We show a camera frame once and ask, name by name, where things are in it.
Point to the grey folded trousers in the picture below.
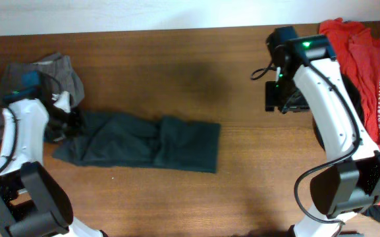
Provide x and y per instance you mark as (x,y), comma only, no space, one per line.
(56,65)

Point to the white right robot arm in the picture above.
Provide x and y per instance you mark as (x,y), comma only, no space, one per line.
(308,78)

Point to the dark green t-shirt white letters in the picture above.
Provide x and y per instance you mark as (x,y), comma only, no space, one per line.
(123,140)

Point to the red t-shirt white letters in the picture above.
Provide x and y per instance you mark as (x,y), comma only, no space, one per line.
(358,54)

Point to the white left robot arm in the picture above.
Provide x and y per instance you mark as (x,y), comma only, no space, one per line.
(31,201)

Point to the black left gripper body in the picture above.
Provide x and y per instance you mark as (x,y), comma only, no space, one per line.
(61,124)

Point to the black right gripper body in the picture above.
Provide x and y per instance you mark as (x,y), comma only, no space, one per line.
(286,94)

